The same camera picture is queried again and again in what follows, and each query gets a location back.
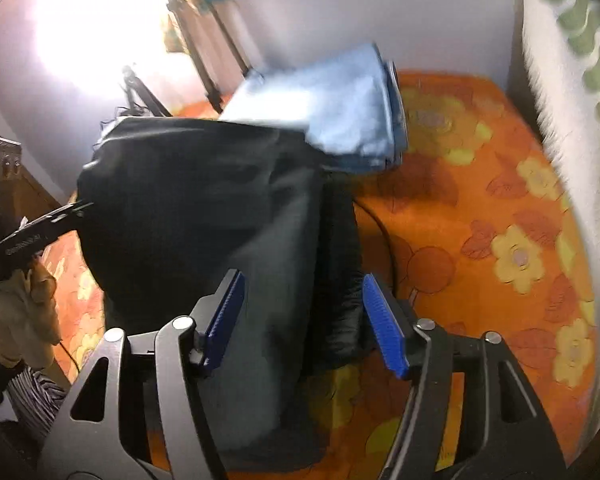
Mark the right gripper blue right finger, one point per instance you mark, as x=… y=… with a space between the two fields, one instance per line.
x=504 y=430

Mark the folded grey tripod stand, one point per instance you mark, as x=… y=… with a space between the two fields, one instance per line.
x=214 y=36

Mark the bright ring light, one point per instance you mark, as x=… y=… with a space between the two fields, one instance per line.
x=86 y=44

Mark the dark green pants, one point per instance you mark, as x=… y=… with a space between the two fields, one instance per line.
x=173 y=204

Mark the orange floral bed sheet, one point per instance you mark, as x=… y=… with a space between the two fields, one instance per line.
x=484 y=239

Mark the gloved left hand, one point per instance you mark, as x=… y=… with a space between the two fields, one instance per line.
x=29 y=323

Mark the folded light blue jeans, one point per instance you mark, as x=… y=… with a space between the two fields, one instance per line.
x=348 y=106

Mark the black small tripod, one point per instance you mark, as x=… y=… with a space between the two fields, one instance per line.
x=140 y=101

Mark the striped grey trouser leg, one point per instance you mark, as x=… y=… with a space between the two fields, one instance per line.
x=36 y=400

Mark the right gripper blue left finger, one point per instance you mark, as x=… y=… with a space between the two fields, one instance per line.
x=99 y=432

